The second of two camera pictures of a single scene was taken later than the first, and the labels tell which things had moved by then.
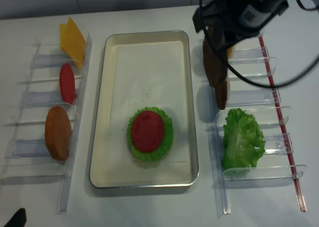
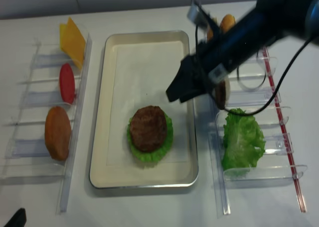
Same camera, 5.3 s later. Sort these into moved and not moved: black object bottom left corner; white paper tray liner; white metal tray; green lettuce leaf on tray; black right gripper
Moved: black right gripper
Not moved: white paper tray liner; green lettuce leaf on tray; black object bottom left corner; white metal tray
